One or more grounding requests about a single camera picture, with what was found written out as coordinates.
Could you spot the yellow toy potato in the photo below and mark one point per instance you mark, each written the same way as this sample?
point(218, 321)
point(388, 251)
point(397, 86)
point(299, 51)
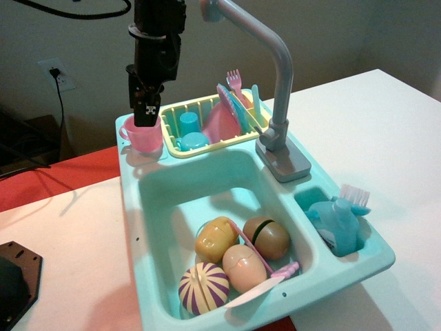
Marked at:
point(214, 239)

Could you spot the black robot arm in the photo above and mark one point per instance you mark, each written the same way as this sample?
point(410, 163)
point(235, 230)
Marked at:
point(157, 30)

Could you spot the blue soap bottle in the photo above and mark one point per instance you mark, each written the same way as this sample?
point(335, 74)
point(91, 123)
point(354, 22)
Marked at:
point(336, 224)

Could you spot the lying blue toy cup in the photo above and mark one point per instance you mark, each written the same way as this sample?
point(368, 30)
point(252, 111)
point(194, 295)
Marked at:
point(192, 141)

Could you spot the yellow dish rack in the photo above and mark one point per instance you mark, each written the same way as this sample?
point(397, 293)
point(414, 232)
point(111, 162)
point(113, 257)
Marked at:
point(170, 122)

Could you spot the pink toy cup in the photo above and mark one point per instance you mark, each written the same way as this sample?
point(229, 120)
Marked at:
point(142, 139)

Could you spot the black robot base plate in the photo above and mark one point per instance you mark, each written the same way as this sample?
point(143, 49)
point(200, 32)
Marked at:
point(20, 281)

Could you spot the blue dish brush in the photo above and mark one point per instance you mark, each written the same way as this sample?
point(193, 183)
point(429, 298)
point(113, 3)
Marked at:
point(357, 198)

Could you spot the purple striped toy onion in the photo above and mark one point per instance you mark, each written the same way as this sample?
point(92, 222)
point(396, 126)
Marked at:
point(203, 288)

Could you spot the brown toy kiwi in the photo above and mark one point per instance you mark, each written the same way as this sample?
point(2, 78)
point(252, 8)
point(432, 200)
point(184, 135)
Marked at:
point(270, 239)

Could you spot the pink toy fork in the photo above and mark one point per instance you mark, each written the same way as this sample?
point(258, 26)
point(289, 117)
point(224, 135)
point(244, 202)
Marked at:
point(234, 81)

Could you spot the teal toy sink unit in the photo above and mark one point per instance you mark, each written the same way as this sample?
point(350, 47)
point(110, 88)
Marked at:
point(168, 200)

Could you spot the white wall outlet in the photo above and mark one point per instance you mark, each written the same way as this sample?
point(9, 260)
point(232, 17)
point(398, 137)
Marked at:
point(57, 75)

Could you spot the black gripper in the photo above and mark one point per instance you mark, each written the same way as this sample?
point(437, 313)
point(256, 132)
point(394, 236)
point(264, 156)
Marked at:
point(156, 60)

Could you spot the light blue toy knife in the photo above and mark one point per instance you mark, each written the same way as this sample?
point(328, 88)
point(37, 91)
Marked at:
point(256, 101)

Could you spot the grey toy faucet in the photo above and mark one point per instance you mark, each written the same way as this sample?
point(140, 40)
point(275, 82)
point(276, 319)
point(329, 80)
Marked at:
point(284, 160)

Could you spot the pink toy plate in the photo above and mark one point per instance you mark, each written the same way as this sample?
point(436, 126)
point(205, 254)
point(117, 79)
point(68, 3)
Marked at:
point(220, 125)

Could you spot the cardboard box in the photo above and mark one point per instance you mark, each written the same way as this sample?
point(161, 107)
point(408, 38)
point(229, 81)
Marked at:
point(50, 143)

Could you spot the blue toy plate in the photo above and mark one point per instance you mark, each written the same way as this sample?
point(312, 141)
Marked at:
point(233, 106)

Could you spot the cracked beige toy egg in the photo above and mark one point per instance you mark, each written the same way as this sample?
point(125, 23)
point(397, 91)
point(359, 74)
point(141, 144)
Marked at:
point(243, 268)

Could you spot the red cloth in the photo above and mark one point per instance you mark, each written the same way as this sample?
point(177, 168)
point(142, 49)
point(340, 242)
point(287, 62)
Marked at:
point(65, 176)

